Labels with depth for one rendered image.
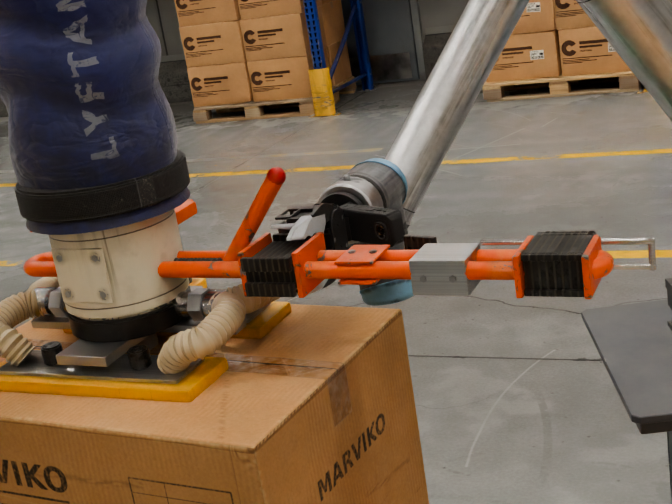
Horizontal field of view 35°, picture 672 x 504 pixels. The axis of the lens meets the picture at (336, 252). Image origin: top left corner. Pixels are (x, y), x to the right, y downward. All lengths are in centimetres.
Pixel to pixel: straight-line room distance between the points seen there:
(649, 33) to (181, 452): 92
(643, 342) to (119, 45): 122
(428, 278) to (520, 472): 201
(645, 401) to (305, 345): 72
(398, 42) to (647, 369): 832
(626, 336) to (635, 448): 117
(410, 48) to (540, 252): 899
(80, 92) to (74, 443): 42
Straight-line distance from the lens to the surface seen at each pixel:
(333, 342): 142
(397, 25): 1017
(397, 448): 152
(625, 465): 323
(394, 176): 162
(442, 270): 124
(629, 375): 202
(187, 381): 135
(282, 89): 933
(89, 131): 134
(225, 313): 135
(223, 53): 952
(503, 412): 357
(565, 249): 121
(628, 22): 167
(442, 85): 174
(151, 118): 138
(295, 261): 130
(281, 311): 153
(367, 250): 131
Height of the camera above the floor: 162
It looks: 17 degrees down
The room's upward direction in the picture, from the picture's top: 9 degrees counter-clockwise
